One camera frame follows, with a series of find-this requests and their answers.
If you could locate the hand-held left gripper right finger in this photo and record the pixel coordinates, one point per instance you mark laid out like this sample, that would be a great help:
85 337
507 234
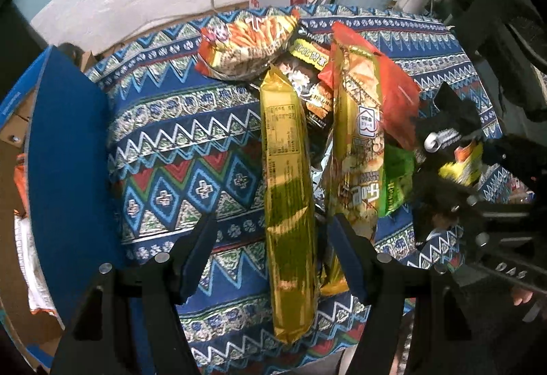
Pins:
345 255

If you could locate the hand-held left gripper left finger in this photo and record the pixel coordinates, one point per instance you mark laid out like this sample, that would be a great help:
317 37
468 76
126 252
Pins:
201 249

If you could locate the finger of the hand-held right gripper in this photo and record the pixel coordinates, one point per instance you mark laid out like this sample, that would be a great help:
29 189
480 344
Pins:
431 195
457 110

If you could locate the small yellow orange snack packet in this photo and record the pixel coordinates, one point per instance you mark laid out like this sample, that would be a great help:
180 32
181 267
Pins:
466 165

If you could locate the silver foil snack packet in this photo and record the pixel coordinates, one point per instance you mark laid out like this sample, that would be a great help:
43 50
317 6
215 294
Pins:
322 174

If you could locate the long gold snack packet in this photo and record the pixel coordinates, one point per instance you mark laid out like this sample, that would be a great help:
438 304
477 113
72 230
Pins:
286 187

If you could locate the black snack packet orange picture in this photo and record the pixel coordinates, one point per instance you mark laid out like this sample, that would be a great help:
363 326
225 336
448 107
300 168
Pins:
314 101

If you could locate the blue cardboard box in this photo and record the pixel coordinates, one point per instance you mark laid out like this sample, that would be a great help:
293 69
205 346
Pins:
64 165

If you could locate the person's right hand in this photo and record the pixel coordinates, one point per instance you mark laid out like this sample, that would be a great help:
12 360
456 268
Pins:
523 296

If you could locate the green snack packet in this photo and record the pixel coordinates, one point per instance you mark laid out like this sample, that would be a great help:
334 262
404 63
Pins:
395 182

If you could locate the red snack packet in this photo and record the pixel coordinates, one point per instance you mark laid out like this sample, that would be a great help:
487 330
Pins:
395 93

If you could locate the long orange yellow nut packet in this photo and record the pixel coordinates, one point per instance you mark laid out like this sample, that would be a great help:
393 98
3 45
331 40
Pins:
354 123

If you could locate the patterned blue tablecloth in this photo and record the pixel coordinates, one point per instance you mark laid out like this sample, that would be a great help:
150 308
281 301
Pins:
179 144

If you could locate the black chair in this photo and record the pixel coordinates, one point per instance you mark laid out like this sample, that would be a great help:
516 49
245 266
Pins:
491 7

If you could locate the black gold-lettered snack packet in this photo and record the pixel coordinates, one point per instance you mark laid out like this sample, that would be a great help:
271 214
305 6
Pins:
310 52

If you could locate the white orange snack bag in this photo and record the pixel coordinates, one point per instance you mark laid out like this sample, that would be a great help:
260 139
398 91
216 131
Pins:
32 259

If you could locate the orange striped chips bag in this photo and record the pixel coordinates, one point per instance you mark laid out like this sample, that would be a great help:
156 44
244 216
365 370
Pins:
248 46

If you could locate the small brown cardboard box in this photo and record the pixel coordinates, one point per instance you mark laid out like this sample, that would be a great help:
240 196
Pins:
89 59

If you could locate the black device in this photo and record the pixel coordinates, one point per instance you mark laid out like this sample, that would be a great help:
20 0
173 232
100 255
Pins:
70 52

